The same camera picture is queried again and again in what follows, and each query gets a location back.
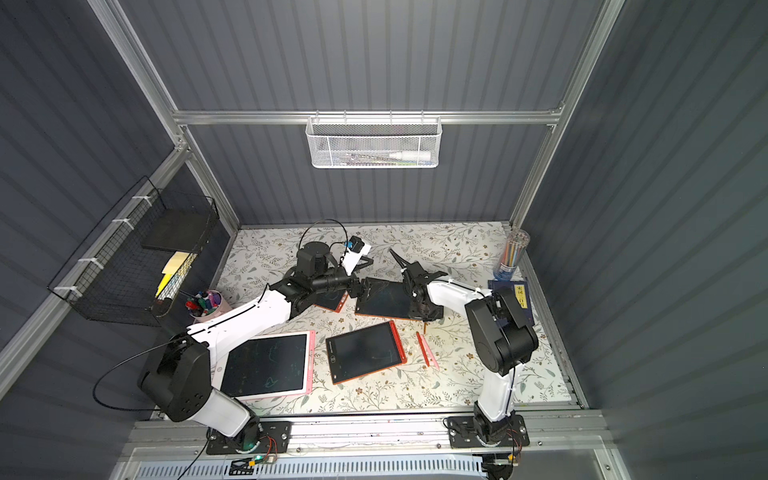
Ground clear cup coloured pencils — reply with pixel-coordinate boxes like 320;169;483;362
493;227;530;281

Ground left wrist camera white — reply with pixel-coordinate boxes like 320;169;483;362
341;235;371;276

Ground black wire wall basket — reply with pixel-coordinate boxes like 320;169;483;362
47;176;219;326

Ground pink cup with markers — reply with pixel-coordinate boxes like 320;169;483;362
184;290;232;323

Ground red tablet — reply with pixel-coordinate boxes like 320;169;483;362
313;290;348;313
355;278;418;320
325;321;401;385

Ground black tray in basket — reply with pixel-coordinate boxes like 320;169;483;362
140;210;214;253

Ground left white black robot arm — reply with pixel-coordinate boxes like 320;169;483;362
137;236;372;453

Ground dark blue notebook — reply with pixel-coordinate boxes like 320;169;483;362
487;280;535;323

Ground white marker in basket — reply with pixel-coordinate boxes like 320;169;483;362
388;150;432;164

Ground white wire mesh basket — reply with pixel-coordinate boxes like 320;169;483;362
305;117;443;169

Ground pink stylus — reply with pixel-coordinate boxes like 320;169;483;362
423;344;440;370

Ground pink white writing tablet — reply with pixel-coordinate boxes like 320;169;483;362
212;331;316;401

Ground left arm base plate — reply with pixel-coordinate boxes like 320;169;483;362
205;421;293;455

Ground yellow sticky notes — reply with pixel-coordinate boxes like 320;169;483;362
155;251;197;300

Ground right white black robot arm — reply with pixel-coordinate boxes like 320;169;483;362
401;262;539;445

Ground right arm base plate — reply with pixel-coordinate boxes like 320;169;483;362
442;414;530;451

